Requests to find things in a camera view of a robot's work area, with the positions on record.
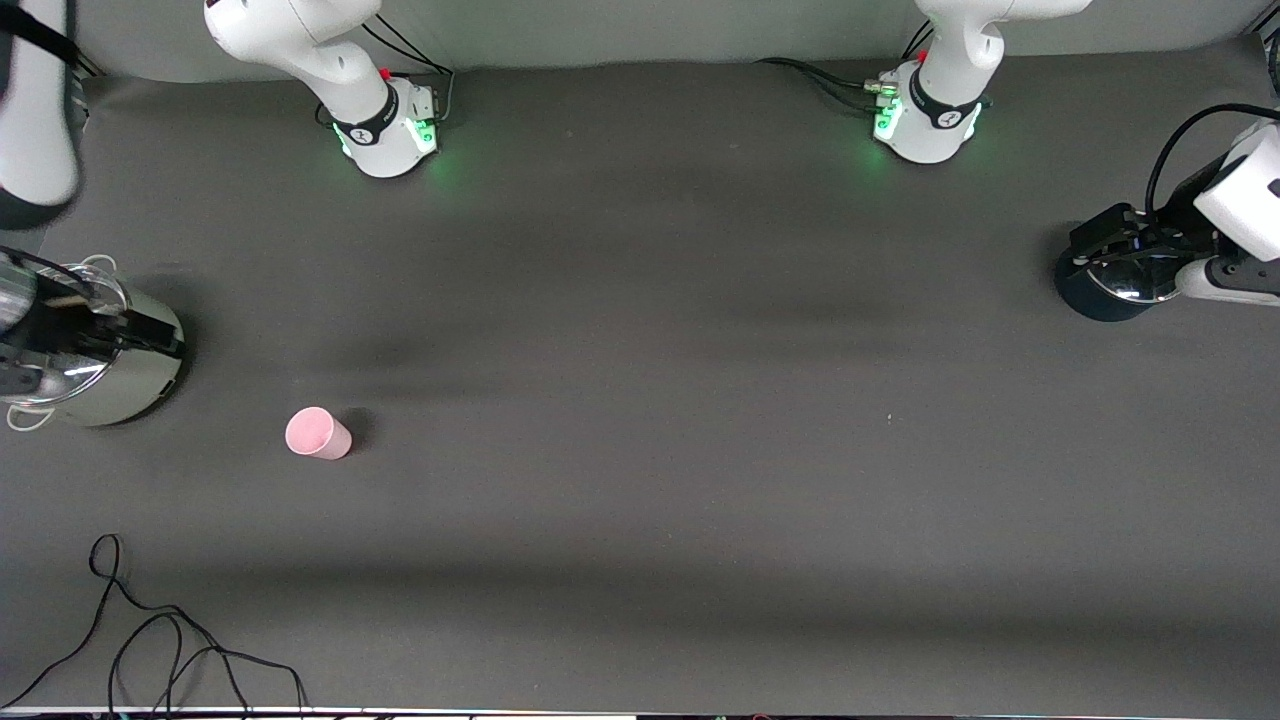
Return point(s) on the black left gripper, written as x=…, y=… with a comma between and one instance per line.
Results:
x=1172, y=232

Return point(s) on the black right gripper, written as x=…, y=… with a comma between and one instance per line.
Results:
x=52, y=335

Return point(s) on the pink plastic cup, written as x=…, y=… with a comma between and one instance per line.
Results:
x=318, y=433

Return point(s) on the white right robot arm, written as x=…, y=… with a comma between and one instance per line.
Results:
x=380, y=130

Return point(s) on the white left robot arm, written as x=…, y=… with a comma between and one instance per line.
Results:
x=935, y=120

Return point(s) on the glass lid with blue knob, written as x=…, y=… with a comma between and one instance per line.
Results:
x=1140, y=285

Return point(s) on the pale green cooking pot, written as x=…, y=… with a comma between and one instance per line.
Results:
x=140, y=385

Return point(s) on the dark blue saucepan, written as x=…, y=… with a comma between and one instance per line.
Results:
x=1100, y=300

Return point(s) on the glass lid with beige knob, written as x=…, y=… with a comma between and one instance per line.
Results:
x=75, y=380

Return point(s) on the dark grey table mat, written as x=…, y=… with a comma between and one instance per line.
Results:
x=640, y=400

